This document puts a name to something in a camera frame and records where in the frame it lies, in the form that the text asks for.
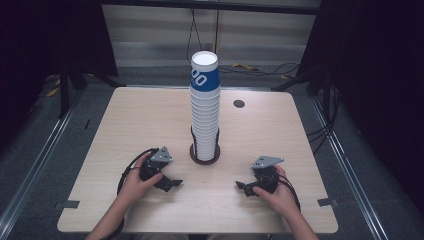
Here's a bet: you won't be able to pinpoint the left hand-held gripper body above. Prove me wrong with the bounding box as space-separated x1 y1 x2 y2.
139 146 174 190

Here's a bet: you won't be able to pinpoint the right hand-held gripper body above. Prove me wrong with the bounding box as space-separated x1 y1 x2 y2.
250 155 285 195

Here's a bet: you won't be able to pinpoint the stack of white paper cups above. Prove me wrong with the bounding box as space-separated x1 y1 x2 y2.
189 87 222 163

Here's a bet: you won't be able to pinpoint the person's right hand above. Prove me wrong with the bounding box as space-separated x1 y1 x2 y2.
252 164 300 218

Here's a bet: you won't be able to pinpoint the person's left hand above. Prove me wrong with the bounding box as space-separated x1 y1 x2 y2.
119 151 165 205

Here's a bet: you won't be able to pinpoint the grey tape strip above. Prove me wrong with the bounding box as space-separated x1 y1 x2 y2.
316 197 340 208
54 199 81 211

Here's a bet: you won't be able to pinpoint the black stand leg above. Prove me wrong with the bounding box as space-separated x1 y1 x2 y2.
58 64 71 120

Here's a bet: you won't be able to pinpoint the black curtain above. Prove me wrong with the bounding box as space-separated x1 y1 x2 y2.
271 0 424 214
0 0 118 154

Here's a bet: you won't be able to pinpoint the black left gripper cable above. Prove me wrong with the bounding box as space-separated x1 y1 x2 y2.
99 147 160 240

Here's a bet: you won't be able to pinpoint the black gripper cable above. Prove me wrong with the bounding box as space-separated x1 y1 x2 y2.
99 147 160 240
277 173 302 213

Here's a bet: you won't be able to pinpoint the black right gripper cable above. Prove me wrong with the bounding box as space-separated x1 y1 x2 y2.
277 173 302 213

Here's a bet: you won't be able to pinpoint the black cable bundle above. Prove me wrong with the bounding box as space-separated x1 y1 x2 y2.
305 84 342 155

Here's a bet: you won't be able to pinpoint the metal floor rail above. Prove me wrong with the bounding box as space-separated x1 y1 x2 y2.
309 96 389 240
0 105 78 236

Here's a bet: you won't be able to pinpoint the black floor cables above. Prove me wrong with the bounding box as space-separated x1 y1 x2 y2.
219 61 302 81

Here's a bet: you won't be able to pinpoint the black hanging cable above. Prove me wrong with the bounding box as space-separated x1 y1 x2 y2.
185 7 205 64

